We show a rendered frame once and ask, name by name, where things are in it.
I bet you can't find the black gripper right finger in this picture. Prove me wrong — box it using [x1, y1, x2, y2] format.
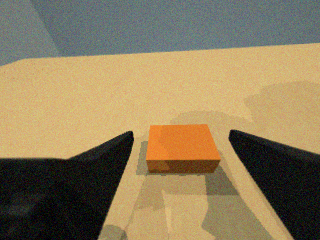
[228, 130, 320, 240]

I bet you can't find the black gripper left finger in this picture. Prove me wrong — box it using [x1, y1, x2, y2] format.
[0, 131, 134, 240]

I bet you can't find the orange block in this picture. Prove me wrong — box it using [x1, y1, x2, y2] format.
[146, 124, 221, 173]

